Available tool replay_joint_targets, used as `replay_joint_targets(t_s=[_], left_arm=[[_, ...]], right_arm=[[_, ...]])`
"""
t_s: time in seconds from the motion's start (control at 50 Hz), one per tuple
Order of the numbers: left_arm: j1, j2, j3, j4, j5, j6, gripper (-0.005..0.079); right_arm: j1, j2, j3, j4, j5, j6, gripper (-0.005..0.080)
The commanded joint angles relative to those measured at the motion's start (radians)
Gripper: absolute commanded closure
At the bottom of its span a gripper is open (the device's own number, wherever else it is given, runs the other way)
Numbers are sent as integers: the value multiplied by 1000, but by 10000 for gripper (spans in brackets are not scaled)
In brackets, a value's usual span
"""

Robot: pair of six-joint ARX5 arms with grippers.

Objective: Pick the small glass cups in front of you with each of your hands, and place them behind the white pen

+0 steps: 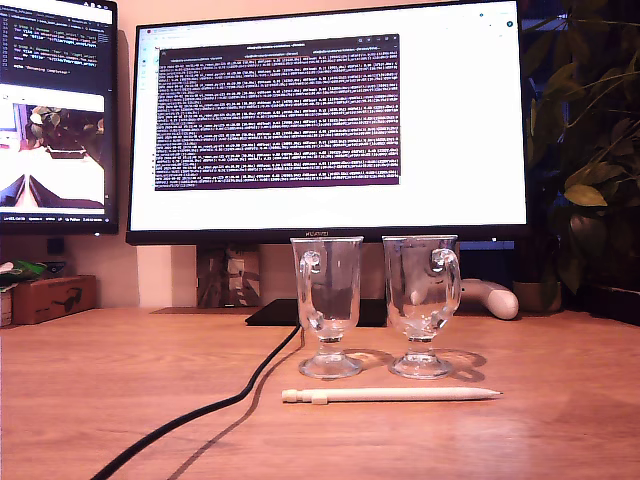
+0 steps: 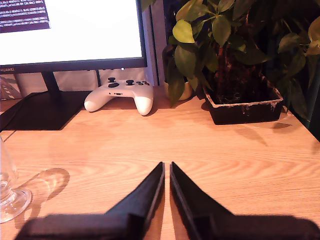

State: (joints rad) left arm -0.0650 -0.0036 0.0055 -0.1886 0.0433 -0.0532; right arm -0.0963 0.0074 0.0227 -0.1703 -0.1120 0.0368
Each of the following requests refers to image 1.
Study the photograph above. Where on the green plastic package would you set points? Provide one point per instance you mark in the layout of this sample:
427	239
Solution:
25	270

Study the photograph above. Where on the pale plant pot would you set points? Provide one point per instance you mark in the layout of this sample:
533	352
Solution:
535	297

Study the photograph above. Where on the white game controller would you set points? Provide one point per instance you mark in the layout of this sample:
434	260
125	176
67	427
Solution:
500	302

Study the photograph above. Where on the brown cardboard box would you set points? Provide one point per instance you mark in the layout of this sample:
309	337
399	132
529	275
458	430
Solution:
50	300

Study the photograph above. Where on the small box with blue label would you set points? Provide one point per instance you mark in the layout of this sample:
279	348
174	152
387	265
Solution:
57	269

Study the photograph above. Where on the black monitor with code editor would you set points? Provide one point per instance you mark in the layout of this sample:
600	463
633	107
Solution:
50	50

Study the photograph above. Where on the green leafy houseplant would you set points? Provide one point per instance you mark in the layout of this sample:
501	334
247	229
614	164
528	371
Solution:
585	195

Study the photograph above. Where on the white pen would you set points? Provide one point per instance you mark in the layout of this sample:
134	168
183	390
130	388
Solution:
400	395

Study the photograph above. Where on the flat brown mat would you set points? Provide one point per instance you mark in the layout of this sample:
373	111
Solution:
200	310

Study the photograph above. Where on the large black Huawei monitor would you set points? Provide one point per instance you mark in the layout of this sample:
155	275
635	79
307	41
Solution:
450	125

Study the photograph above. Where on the small footed glass cup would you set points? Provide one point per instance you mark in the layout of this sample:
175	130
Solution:
327	300
420	300

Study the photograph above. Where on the camouflage pattern box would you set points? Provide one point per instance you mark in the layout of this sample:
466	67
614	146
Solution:
227	280

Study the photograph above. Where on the dark planter box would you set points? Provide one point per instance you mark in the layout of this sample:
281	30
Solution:
615	305

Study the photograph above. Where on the small black square object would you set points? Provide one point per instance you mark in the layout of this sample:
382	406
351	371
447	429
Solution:
55	246

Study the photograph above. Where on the black monitor stand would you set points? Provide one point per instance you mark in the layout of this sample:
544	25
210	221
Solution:
270	315

